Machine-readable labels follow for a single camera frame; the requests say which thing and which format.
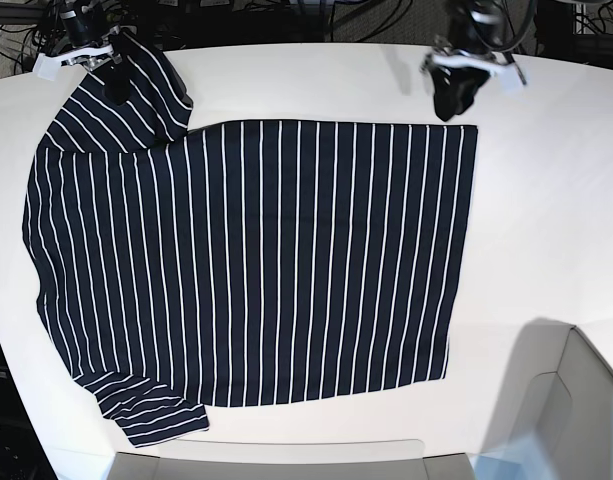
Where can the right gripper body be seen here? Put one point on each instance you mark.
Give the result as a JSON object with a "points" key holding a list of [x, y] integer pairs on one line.
{"points": [[84, 22]]}

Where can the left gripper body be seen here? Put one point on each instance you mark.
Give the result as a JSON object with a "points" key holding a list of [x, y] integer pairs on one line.
{"points": [[474, 27]]}

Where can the navy white striped T-shirt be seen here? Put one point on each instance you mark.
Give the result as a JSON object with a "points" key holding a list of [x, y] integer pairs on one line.
{"points": [[247, 263]]}

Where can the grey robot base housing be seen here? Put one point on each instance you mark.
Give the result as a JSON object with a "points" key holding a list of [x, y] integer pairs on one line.
{"points": [[518, 402]]}

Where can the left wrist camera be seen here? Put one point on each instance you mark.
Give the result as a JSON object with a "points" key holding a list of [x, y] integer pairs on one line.
{"points": [[511, 77]]}

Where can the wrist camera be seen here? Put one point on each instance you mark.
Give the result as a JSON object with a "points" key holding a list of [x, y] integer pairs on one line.
{"points": [[511, 77], [47, 67]]}

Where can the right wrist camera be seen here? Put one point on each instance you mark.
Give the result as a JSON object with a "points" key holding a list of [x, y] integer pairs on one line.
{"points": [[47, 67]]}

